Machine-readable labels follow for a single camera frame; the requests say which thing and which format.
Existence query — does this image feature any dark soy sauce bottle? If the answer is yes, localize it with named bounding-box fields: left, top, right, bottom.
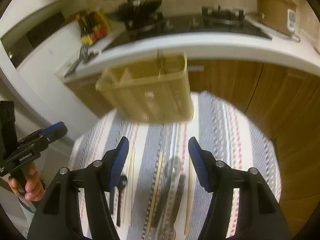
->
left=76, top=14, right=95, bottom=46

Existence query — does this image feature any steel spoon dark handle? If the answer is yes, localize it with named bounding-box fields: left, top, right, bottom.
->
left=162, top=174, right=186, bottom=240

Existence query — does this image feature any dark vinegar bottle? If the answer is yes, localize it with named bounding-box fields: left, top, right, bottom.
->
left=88, top=10, right=111, bottom=40

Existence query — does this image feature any black gas stove top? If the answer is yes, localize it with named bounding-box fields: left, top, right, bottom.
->
left=103, top=6, right=272, bottom=51

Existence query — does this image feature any tan plastic utensil basket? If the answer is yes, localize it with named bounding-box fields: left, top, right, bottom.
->
left=95, top=51, right=193, bottom=123

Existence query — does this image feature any wooden chopstick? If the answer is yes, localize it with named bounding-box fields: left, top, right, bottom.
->
left=184, top=159, right=193, bottom=236
left=146, top=151, right=163, bottom=236
left=123, top=147, right=136, bottom=226

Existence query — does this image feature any black plastic ladle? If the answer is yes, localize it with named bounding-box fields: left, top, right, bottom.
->
left=116, top=174, right=128, bottom=227

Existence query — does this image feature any person's left hand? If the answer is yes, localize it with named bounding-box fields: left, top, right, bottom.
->
left=8, top=163, right=45, bottom=202

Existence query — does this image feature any black wok with lid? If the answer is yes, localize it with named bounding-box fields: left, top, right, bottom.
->
left=106, top=0, right=162, bottom=30

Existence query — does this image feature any striped woven table mat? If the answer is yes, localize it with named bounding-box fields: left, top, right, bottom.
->
left=68, top=92, right=281, bottom=239

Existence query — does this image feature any brown rice cooker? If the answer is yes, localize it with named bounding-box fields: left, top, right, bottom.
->
left=257, top=0, right=297, bottom=36

